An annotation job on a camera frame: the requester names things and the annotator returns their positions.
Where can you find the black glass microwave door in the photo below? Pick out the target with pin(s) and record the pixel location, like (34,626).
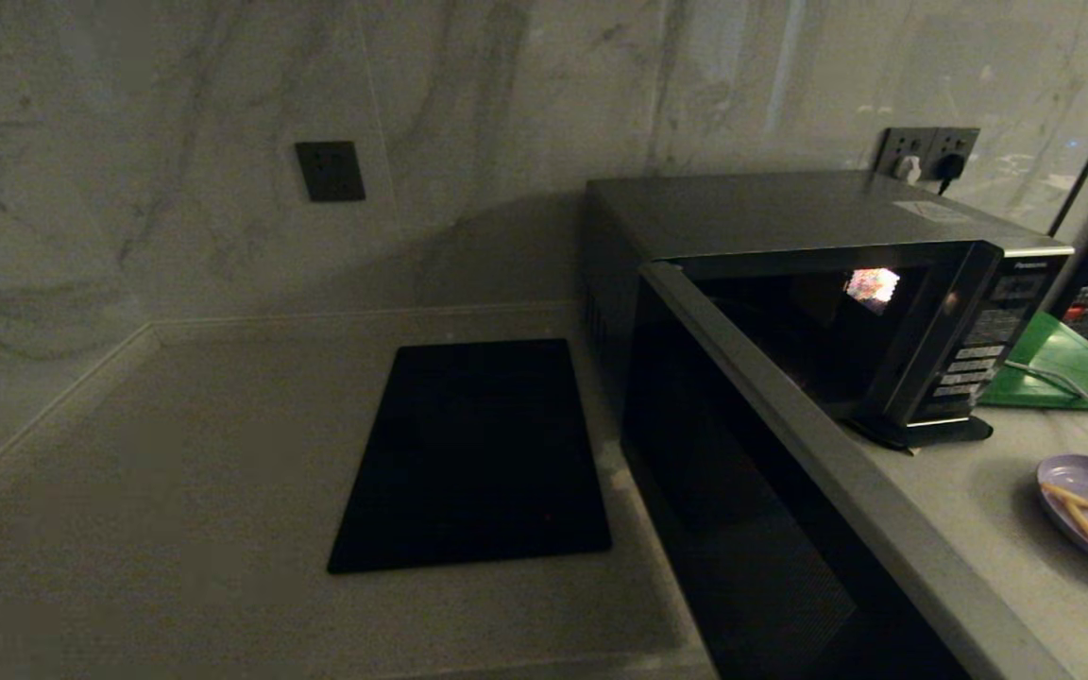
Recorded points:
(742,529)

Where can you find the black stand under microwave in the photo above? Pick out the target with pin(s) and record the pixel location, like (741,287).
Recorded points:
(941,433)

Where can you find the black induction cooktop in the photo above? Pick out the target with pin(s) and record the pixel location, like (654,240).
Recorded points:
(478,453)

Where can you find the white power plug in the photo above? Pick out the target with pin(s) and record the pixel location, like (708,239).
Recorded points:
(908,170)

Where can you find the black power plug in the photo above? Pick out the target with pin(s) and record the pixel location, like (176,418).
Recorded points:
(951,168)

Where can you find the green cutting board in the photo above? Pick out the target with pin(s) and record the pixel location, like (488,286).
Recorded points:
(1063,364)

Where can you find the orange french fry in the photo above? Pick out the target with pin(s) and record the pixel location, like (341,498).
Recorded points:
(1066,495)
(1083,522)

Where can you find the dark single wall socket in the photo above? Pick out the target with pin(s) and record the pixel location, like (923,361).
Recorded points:
(331,171)

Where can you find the dark wall socket with plug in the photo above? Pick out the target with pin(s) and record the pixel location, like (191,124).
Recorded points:
(899,141)
(962,141)

